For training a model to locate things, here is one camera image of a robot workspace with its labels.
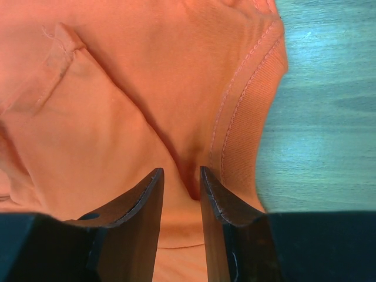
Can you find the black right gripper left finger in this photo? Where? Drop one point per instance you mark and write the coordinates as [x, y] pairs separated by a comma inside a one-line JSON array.
[[116, 242]]

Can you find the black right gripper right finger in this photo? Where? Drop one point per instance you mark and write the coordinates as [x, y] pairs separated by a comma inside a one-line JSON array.
[[244, 244]]

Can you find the orange t shirt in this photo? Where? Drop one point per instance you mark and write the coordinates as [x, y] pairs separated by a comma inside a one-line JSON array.
[[96, 94]]

